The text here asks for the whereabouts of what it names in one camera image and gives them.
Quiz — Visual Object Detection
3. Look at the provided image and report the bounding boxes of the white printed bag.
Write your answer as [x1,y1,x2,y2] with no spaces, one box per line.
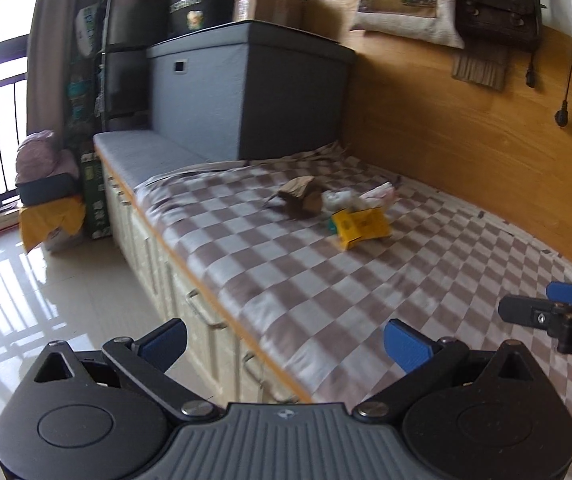
[45,225,85,252]

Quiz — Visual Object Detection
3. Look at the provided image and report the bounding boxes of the metal cabinet handle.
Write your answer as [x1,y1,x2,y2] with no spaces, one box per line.
[186,287,228,332]
[107,179,133,207]
[241,352,278,392]

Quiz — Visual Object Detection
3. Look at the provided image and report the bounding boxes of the wooden wall panel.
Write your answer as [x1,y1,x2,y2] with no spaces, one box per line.
[301,0,572,287]

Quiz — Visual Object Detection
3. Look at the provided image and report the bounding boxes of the checkered blanket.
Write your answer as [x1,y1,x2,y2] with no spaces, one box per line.
[133,140,572,480]

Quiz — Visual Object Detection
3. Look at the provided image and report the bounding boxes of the pink bag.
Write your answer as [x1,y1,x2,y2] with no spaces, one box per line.
[15,130,80,187]

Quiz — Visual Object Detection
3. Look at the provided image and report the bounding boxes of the crumpled white tissue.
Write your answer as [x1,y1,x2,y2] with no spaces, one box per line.
[321,187,363,214]

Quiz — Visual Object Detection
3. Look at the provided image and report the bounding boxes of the cream bed base cabinet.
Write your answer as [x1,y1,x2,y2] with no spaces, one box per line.
[97,157,312,406]

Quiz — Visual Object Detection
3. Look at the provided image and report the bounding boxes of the green cardboard box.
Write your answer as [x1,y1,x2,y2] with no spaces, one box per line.
[81,152,113,239]

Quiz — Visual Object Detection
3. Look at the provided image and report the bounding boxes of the brown curtain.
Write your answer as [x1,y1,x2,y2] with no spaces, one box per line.
[25,0,117,161]

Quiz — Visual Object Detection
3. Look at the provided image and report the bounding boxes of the crumpled brown paper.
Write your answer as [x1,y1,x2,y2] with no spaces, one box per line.
[265,176,325,221]

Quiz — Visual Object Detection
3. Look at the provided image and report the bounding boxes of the brown cardboard box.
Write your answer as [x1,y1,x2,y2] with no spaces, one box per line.
[233,0,305,29]

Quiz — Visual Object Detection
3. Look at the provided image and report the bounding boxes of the black cable with plug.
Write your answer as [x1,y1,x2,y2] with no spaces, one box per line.
[522,0,540,89]
[554,0,572,129]

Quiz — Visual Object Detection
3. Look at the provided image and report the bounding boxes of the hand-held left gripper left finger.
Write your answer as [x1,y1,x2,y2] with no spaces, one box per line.
[33,317,222,423]

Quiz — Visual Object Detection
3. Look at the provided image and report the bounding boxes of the pink and white wrapper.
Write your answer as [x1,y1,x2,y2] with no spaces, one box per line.
[360,180,400,209]

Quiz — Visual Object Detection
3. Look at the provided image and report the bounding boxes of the black shelf rack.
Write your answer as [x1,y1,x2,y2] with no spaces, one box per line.
[97,0,181,133]

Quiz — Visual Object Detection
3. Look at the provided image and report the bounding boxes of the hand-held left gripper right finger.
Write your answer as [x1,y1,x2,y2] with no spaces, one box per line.
[353,317,539,421]

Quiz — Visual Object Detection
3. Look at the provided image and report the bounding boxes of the yellow bag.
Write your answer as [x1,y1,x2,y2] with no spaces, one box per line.
[20,194,87,254]

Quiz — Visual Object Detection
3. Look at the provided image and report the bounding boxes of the brown fringed cloth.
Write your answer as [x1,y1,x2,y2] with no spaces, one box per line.
[452,45,513,92]

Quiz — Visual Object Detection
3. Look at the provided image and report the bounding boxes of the black round box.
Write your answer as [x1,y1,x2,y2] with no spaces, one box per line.
[167,0,238,39]

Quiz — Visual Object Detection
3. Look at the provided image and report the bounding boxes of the grey storage box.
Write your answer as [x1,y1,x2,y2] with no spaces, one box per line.
[146,20,357,162]

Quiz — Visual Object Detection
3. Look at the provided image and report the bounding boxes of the green printed packets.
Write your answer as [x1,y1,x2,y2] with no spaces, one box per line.
[65,60,103,127]

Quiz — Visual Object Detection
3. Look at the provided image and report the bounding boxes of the yellow packet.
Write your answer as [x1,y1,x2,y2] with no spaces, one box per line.
[329,206,393,252]

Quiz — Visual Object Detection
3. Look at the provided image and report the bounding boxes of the grey bench cushion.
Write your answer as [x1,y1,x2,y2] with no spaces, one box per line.
[93,130,213,192]

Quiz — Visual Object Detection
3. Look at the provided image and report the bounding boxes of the white tissue roll pack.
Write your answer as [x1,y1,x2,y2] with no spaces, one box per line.
[74,2,105,57]

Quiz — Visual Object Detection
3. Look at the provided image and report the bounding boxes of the decorative pillow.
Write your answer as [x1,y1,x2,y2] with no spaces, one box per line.
[348,0,467,50]

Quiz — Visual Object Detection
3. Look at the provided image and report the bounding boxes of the brown leather bag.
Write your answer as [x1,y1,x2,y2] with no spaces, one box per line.
[455,0,548,52]

